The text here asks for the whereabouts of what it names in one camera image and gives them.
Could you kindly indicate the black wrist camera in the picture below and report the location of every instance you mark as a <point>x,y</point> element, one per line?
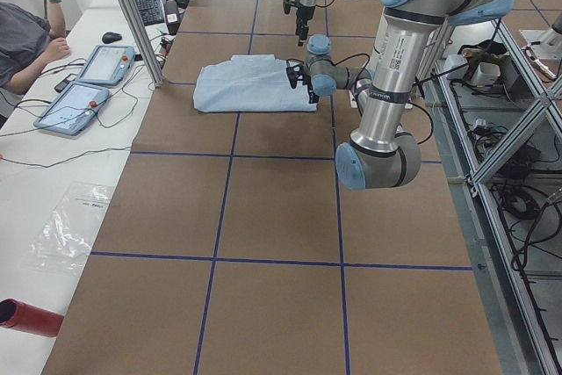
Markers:
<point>296,74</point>
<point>288,5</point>

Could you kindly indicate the black keyboard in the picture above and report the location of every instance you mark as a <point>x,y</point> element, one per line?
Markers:
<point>150,11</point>

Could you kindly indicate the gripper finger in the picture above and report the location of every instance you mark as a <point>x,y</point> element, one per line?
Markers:
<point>313,98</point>
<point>302,35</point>

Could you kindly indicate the red cylindrical bottle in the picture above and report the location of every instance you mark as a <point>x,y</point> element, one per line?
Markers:
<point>30,319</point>

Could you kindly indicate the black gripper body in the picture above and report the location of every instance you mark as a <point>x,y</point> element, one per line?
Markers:
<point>311,95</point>
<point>303,15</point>

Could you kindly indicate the black computer mouse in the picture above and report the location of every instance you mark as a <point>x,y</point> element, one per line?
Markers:
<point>111,37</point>

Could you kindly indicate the black smartphone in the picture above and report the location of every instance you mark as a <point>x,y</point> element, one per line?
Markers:
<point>62,85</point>

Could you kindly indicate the clear plastic bag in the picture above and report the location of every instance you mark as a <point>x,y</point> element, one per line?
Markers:
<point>66,240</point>

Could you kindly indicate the blue teach pendant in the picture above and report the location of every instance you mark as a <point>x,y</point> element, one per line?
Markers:
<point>107,65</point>
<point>74,108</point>

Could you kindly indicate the aluminium frame post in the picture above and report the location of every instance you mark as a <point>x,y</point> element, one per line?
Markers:
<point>133,18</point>

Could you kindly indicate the white central pedestal column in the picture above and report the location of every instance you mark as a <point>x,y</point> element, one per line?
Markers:
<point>377,41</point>

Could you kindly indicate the lower blue teach pendant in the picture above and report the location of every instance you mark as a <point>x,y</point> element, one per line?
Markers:
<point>74,108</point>

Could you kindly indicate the upper blue teach pendant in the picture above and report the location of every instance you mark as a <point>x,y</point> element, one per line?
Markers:
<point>107,65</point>

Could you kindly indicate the seated person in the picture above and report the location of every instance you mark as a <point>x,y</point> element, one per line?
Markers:
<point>29,43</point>

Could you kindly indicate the light blue button shirt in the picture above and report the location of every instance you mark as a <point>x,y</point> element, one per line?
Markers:
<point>249,83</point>

